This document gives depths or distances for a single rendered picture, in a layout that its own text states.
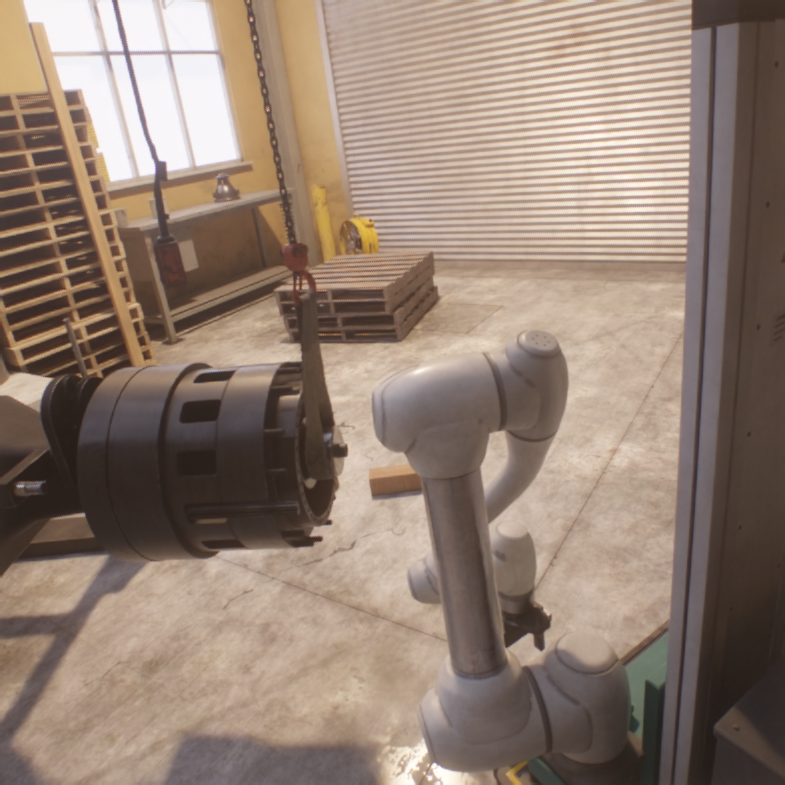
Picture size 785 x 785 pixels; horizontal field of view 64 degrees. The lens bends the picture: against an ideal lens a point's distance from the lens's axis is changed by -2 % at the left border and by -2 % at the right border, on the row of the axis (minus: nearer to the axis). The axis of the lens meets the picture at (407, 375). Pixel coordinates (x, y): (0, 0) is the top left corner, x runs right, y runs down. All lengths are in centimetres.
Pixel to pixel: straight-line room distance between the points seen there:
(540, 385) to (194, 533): 106
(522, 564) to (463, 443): 53
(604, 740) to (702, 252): 88
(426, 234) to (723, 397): 674
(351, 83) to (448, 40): 130
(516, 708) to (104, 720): 162
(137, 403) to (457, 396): 101
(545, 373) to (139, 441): 107
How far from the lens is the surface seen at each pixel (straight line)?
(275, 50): 839
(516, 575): 147
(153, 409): 173
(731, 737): 109
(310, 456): 173
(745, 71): 86
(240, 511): 164
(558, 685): 128
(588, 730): 132
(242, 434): 161
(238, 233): 785
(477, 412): 98
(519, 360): 99
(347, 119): 792
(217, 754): 227
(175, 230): 647
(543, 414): 105
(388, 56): 757
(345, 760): 214
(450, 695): 123
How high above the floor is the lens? 168
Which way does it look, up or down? 22 degrees down
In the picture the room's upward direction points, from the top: 8 degrees counter-clockwise
